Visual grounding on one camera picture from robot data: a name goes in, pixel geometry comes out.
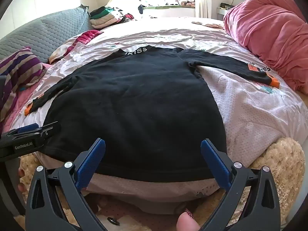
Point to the crumpled patterned laundry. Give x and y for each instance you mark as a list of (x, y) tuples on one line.
[(182, 3)]

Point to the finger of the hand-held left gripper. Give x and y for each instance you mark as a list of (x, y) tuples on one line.
[(28, 127), (49, 128)]

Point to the white bedside shelf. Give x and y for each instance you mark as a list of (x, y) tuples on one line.
[(222, 10)]

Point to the small black object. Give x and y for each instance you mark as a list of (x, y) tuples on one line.
[(140, 9)]

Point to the pink cloth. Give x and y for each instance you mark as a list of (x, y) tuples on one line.
[(16, 101)]

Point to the black sweater with orange cuffs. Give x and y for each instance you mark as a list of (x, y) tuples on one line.
[(134, 101)]

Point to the beige patterned cloth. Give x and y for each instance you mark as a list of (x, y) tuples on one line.
[(209, 24)]

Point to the pile of folded clothes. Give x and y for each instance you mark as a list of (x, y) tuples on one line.
[(108, 16)]

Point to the printed pale pink bedsheet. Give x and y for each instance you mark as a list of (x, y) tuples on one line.
[(240, 105)]

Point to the person's left hand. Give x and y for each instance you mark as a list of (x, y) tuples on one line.
[(22, 173)]

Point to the beige plush blanket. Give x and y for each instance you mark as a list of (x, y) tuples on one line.
[(276, 173)]

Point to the person's right hand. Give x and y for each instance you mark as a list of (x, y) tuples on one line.
[(187, 222)]

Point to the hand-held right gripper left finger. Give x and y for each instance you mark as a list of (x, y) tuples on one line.
[(92, 160)]

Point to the red floral cloth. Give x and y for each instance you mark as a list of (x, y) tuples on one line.
[(86, 37)]

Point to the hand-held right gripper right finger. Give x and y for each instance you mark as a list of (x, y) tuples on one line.
[(214, 160)]

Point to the green windowsill cover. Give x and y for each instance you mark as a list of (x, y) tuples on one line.
[(168, 7)]

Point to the pink quilt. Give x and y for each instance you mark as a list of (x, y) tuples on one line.
[(269, 28)]

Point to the grey quilted headboard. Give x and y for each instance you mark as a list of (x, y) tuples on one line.
[(48, 31)]

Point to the purple striped pillow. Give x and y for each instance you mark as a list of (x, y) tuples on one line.
[(19, 67)]

